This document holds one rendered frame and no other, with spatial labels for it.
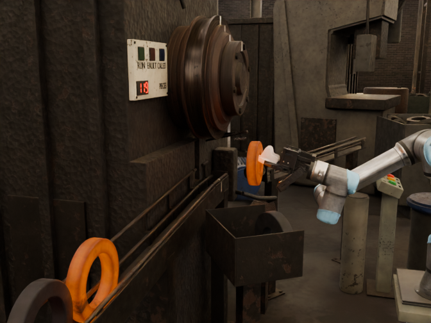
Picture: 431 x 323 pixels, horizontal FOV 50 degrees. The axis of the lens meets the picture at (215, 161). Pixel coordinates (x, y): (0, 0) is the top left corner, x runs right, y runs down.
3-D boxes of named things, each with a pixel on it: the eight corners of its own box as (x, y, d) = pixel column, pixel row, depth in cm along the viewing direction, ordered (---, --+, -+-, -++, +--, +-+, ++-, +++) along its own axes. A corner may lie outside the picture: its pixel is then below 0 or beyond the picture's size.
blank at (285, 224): (292, 262, 125) (301, 259, 127) (276, 206, 129) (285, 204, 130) (262, 268, 138) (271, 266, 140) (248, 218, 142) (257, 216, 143)
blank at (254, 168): (250, 193, 165) (259, 194, 164) (244, 166, 154) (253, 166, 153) (256, 160, 175) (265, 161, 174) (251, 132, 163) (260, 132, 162)
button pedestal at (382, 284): (367, 298, 236) (375, 181, 224) (365, 277, 259) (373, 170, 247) (400, 302, 232) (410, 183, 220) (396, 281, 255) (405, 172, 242)
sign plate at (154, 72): (129, 100, 140) (126, 39, 137) (162, 95, 165) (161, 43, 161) (136, 100, 140) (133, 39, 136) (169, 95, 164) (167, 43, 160)
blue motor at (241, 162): (226, 204, 396) (226, 165, 389) (222, 188, 452) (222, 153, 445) (262, 204, 398) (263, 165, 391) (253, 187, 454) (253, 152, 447)
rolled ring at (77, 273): (109, 324, 109) (97, 322, 110) (124, 247, 115) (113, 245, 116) (70, 322, 93) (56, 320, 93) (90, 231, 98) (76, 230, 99)
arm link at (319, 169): (322, 181, 162) (321, 187, 154) (309, 177, 163) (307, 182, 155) (329, 161, 160) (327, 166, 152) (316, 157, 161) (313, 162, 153)
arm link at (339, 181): (353, 199, 152) (361, 175, 150) (320, 188, 155) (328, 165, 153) (352, 194, 160) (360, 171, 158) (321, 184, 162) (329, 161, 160)
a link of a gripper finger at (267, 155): (256, 142, 162) (281, 150, 160) (252, 157, 164) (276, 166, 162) (254, 143, 159) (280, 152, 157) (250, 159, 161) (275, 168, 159)
